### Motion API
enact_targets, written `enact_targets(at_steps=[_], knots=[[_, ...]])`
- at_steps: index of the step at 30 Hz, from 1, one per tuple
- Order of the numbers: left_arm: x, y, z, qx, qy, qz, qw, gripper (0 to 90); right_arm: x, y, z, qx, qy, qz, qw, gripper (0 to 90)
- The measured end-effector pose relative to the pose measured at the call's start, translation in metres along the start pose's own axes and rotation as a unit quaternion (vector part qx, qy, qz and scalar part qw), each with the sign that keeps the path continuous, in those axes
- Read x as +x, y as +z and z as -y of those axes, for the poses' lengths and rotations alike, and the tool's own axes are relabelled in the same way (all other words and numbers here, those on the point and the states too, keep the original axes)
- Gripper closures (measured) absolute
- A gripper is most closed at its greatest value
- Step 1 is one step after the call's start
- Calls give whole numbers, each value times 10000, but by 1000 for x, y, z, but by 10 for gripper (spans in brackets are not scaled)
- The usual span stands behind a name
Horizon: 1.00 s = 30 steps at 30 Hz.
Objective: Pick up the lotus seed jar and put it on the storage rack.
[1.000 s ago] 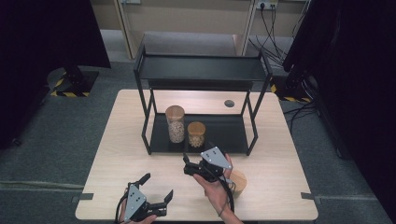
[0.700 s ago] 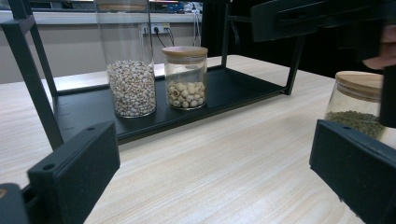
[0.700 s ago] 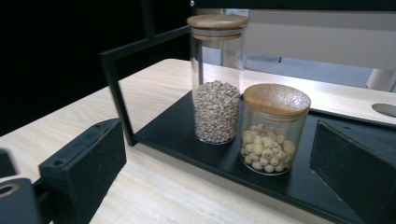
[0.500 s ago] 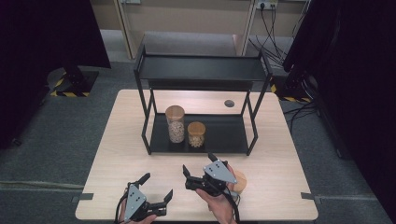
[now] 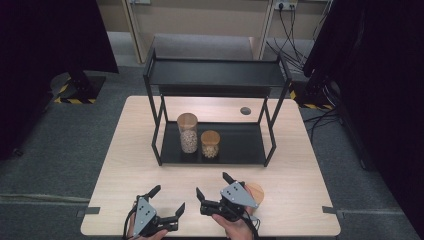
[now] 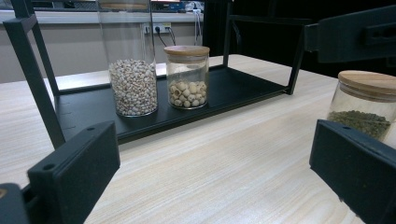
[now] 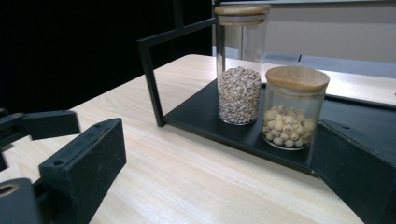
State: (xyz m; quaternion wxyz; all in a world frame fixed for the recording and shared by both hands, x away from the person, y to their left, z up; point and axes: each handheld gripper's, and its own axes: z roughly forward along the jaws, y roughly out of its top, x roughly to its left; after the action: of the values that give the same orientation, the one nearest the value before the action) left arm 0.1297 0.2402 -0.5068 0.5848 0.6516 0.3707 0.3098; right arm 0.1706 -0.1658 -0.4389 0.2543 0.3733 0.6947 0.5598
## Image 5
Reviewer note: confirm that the stand base with hazard tape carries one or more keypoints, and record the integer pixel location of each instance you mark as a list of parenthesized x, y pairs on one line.
[(88, 90), (308, 98)]

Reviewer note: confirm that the grey tape piece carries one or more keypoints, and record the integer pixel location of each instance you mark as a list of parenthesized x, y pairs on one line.
[(90, 210), (331, 210)]

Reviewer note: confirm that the person's left hand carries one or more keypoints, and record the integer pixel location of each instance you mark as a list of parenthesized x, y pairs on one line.
[(154, 235)]

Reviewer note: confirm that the small glass jar wooden lid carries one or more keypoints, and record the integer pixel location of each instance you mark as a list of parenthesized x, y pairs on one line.
[(210, 141)]

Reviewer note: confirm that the black metal two-tier shelf rack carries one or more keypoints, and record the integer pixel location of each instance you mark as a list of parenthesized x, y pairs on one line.
[(213, 71)]

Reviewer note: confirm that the squat green jar wooden lid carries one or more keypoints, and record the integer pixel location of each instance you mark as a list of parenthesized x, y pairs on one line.
[(258, 193)]

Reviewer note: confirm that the person's right hand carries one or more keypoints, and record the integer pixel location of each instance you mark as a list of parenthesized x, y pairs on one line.
[(235, 229)]

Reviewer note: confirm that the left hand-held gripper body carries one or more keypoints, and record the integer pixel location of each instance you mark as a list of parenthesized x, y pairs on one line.
[(145, 213)]

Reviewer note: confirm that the tall glass jar wooden lid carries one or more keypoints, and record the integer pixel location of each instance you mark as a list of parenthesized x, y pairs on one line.
[(188, 136)]

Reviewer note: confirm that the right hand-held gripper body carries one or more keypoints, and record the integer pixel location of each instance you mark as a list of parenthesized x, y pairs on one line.
[(238, 195)]

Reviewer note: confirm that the dark curtain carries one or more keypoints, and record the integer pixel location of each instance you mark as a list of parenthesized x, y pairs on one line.
[(40, 50), (383, 83)]

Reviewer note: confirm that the white wall power socket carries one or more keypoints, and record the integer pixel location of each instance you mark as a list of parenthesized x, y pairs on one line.
[(283, 4)]

